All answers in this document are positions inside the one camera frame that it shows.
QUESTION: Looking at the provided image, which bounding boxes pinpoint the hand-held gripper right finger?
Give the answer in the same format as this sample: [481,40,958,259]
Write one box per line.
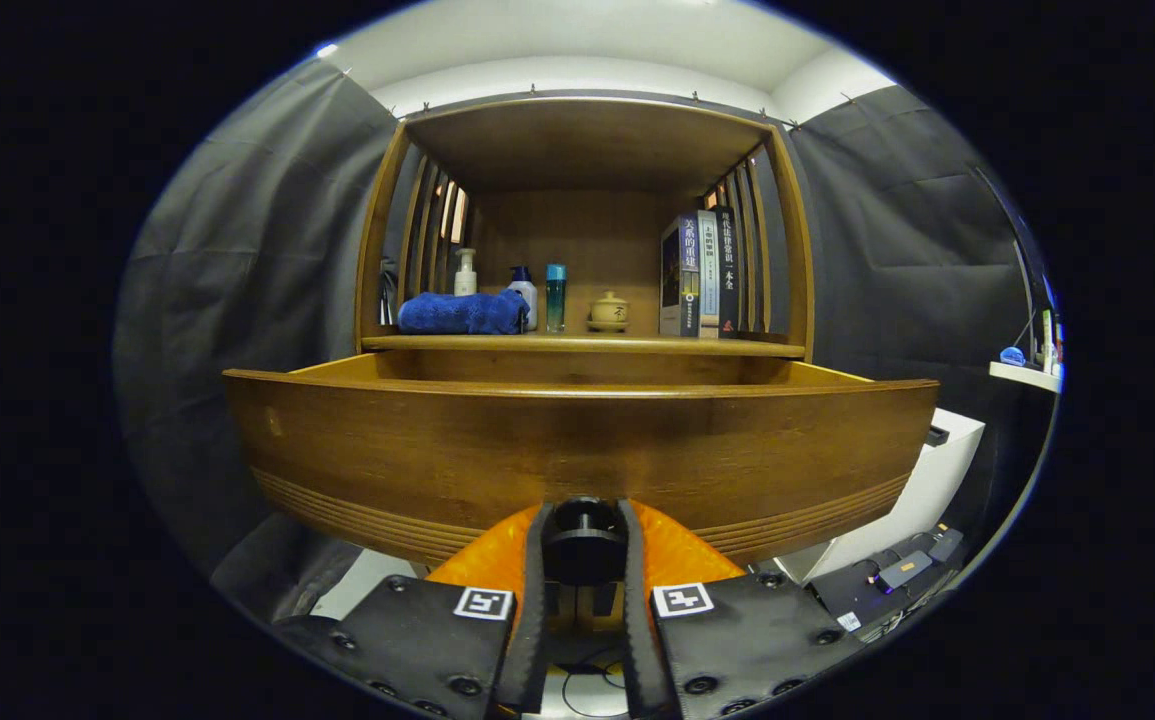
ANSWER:
[620,500,863,719]

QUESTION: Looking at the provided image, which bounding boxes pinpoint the white bottle blue cap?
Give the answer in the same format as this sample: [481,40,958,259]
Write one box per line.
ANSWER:
[507,265,539,331]

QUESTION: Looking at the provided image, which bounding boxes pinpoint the blue towel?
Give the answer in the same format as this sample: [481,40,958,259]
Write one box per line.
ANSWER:
[397,288,530,336]

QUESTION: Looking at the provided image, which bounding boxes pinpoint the black drawer knob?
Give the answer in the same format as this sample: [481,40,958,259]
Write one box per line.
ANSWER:
[542,497,630,586]

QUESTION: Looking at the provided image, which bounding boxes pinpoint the grey rectangular device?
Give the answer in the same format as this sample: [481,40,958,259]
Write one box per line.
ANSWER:
[872,550,935,593]

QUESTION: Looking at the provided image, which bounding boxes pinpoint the beige lidded tea cup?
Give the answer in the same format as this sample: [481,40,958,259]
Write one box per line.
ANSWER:
[587,291,631,333]

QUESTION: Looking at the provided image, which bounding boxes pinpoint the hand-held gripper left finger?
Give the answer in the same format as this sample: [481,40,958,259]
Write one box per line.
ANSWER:
[277,503,553,719]

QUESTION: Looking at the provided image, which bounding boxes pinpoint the white spine book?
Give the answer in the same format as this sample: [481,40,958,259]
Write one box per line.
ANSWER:
[697,209,721,339]

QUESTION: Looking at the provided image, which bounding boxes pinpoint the black electronic box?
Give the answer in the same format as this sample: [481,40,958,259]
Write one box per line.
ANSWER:
[809,522,968,641]

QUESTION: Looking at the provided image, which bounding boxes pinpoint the wooden countertop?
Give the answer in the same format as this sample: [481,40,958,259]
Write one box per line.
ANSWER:
[362,325,806,359]

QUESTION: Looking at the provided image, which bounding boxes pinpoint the dark cover book blue spine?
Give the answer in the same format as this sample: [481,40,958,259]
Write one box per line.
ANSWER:
[659,212,703,338]

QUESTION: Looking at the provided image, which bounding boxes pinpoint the black floor cables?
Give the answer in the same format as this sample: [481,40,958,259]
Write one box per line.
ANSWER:
[562,650,628,719]

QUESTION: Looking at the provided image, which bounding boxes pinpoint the black spine book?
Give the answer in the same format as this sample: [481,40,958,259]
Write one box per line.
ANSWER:
[717,206,741,339]

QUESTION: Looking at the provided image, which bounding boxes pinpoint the white desk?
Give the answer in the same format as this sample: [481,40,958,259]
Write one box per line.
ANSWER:
[989,360,1063,393]

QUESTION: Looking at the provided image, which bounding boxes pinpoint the wooden drawer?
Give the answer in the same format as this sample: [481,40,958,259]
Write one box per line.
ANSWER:
[222,350,940,566]

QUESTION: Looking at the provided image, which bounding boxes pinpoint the wooden cabinet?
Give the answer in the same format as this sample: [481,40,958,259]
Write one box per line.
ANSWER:
[355,95,816,641]

